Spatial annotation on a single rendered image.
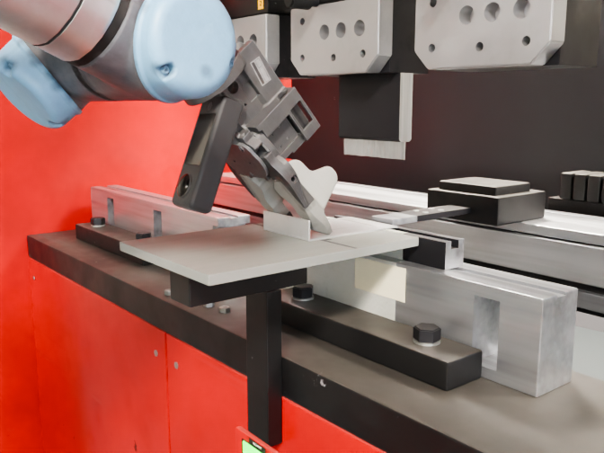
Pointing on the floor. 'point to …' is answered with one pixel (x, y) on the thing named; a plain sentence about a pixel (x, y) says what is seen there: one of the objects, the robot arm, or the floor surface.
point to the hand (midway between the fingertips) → (301, 226)
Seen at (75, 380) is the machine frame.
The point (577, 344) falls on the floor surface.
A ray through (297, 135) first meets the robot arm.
